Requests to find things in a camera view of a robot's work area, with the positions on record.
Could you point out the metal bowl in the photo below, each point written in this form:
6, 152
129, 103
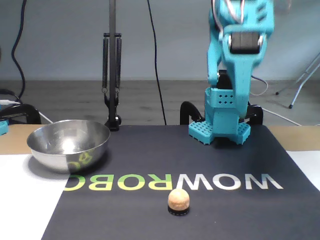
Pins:
67, 150

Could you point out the black mat with WOWROBO print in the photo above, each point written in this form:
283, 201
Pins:
150, 225

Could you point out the right black clamp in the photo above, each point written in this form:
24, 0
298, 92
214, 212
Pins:
112, 50

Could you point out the grey metal stand legs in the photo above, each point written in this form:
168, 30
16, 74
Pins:
299, 89

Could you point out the black table clamp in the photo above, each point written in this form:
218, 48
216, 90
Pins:
27, 110
186, 110
257, 112

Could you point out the teal printed part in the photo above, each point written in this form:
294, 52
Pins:
3, 128

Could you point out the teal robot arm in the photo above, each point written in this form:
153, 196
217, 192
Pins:
221, 120

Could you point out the wooden ball with black base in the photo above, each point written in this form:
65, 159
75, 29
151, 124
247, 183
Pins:
178, 200

